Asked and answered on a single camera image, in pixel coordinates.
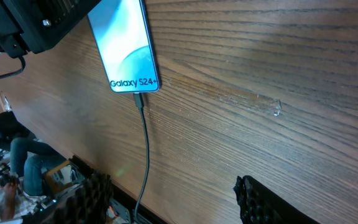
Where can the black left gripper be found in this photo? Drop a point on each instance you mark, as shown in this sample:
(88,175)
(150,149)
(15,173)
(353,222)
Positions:
(38,25)

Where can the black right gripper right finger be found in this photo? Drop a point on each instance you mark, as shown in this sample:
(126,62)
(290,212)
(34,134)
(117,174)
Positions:
(259,205)

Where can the blue Samsung Galaxy smartphone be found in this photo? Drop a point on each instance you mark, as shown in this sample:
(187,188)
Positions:
(123,37)

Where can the person in blue jeans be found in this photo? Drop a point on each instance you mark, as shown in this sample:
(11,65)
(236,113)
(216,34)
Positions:
(28,158)

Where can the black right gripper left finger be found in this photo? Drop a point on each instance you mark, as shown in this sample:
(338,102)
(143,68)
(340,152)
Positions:
(88,203)

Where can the clear tape strip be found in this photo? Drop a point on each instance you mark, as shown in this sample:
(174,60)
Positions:
(254,102)

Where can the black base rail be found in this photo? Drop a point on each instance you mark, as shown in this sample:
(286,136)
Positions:
(122,204)

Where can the person in plaid shirt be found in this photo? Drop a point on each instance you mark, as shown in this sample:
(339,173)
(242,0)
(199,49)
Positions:
(21,203)

